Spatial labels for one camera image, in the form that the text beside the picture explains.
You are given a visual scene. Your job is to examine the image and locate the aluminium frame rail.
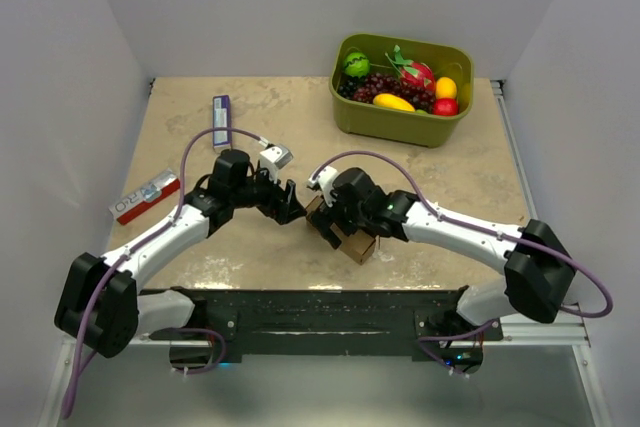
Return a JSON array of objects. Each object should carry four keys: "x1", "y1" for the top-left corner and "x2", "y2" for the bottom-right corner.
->
[{"x1": 490, "y1": 80, "x2": 538, "y2": 228}]

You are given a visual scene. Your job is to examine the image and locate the orange toy fruit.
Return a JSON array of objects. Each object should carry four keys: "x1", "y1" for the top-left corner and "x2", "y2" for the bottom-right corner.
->
[{"x1": 435, "y1": 77, "x2": 458, "y2": 99}]

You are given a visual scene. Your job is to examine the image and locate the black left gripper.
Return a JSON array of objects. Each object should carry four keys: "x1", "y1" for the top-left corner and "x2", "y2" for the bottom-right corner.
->
[{"x1": 231, "y1": 161, "x2": 306, "y2": 224}]

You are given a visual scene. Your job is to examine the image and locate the brown cardboard paper box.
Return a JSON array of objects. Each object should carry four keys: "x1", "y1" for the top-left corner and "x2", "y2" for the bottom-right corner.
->
[{"x1": 306, "y1": 196, "x2": 378, "y2": 265}]

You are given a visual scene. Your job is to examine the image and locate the pink toy dragon fruit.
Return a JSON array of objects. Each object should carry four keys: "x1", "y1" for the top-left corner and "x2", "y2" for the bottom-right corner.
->
[{"x1": 385, "y1": 45, "x2": 436, "y2": 93}]

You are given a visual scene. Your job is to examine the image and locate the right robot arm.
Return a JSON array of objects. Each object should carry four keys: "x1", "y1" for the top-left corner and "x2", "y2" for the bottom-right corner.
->
[{"x1": 307, "y1": 166, "x2": 575, "y2": 340}]

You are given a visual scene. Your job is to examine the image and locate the dark blue toy grapes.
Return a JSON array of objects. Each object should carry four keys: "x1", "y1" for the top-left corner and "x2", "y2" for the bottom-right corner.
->
[{"x1": 336, "y1": 76, "x2": 363, "y2": 99}]

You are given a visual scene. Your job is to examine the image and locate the purple toothpaste box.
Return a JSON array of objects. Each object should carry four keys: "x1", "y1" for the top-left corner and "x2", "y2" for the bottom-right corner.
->
[{"x1": 212, "y1": 95, "x2": 232, "y2": 153}]

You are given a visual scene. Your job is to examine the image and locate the dark red toy grapes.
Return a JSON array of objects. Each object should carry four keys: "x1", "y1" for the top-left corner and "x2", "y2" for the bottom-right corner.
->
[{"x1": 350, "y1": 73, "x2": 436, "y2": 113}]

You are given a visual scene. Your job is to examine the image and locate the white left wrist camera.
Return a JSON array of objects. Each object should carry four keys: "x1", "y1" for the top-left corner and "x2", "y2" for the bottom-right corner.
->
[{"x1": 258, "y1": 145, "x2": 293, "y2": 184}]

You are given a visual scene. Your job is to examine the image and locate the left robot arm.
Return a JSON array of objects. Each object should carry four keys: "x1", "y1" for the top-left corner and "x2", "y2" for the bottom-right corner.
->
[{"x1": 54, "y1": 145, "x2": 306, "y2": 358}]

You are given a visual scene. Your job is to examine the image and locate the red toy apple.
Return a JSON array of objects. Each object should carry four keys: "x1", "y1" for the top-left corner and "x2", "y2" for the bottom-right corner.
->
[{"x1": 432, "y1": 98, "x2": 459, "y2": 117}]

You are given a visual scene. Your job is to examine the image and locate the yellow toy mango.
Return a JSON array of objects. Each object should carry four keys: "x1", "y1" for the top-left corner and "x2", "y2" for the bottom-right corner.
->
[{"x1": 373, "y1": 93, "x2": 415, "y2": 112}]

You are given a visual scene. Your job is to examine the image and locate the green toy fruit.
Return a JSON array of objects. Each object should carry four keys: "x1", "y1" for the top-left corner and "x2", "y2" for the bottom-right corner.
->
[{"x1": 342, "y1": 50, "x2": 371, "y2": 78}]

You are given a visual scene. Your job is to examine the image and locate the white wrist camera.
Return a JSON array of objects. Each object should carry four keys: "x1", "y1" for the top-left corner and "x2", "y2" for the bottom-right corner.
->
[
  {"x1": 306, "y1": 165, "x2": 339, "y2": 207},
  {"x1": 258, "y1": 145, "x2": 293, "y2": 184}
]

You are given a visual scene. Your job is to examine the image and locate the green plastic bin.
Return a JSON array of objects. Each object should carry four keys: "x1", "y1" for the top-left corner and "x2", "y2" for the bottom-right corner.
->
[{"x1": 329, "y1": 33, "x2": 474, "y2": 148}]

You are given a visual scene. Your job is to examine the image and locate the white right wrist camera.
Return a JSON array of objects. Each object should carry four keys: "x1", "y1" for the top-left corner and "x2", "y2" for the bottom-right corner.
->
[{"x1": 306, "y1": 165, "x2": 339, "y2": 207}]

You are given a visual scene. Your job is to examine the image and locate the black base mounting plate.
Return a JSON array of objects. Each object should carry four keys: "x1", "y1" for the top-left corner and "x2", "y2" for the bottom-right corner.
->
[{"x1": 151, "y1": 289, "x2": 481, "y2": 363}]

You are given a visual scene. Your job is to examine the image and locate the red white toothpaste box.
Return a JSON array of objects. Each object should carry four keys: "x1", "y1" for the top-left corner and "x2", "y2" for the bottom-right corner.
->
[{"x1": 109, "y1": 169, "x2": 181, "y2": 225}]

